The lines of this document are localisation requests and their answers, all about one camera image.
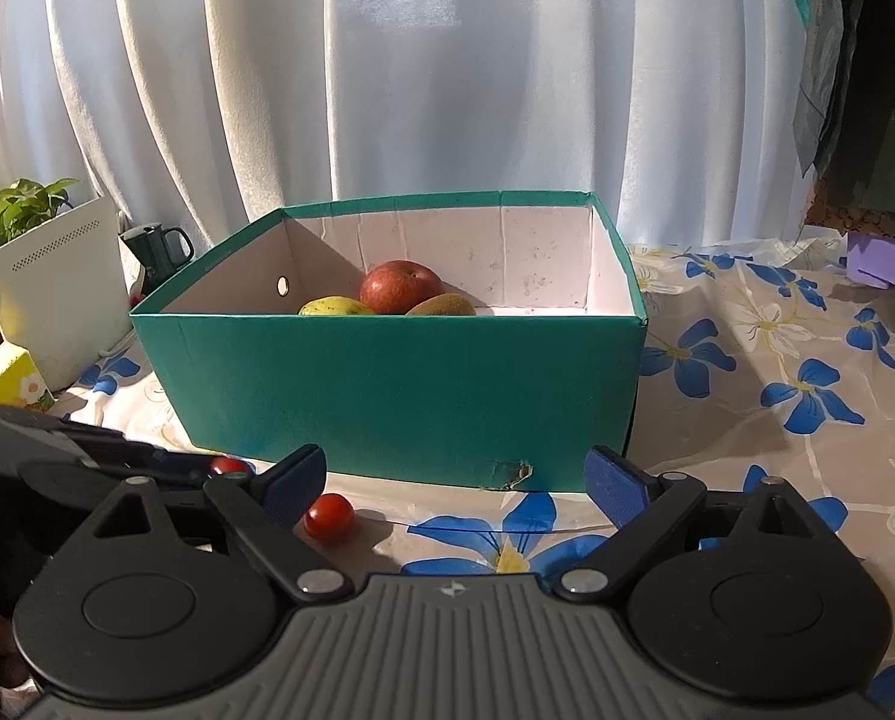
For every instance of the yellow box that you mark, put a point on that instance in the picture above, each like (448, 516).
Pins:
(12, 379)

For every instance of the purple paper item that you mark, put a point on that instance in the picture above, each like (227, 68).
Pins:
(879, 259)

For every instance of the red apple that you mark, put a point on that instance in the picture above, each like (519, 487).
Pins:
(398, 286)

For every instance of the yellow-green fruit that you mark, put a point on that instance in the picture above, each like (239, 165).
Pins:
(335, 307)

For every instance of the green-brown apple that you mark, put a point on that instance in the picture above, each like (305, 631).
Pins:
(443, 306)

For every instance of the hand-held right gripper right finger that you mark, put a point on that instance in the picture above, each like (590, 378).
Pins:
(616, 481)

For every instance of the grey plastic bag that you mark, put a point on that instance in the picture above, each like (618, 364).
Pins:
(822, 90)

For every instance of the red cherry tomato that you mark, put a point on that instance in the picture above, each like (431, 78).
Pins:
(329, 517)
(229, 465)

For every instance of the teal cardboard box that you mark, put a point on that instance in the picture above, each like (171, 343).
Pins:
(387, 390)

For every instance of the brown patterned box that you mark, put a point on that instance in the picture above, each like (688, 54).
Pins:
(845, 219)

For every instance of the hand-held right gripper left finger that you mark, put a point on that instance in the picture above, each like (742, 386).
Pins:
(297, 476)

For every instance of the white perforated device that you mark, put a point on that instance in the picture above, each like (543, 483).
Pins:
(57, 300)

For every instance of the small red white object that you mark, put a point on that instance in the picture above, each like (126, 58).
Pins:
(137, 292)

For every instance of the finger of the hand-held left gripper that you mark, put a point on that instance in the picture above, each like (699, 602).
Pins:
(64, 487)
(102, 441)

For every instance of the white curtain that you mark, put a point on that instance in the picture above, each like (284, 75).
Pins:
(417, 90)

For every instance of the green potted plant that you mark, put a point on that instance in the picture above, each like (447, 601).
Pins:
(12, 221)

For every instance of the blue floral tablecloth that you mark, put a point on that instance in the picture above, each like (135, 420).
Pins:
(717, 420)

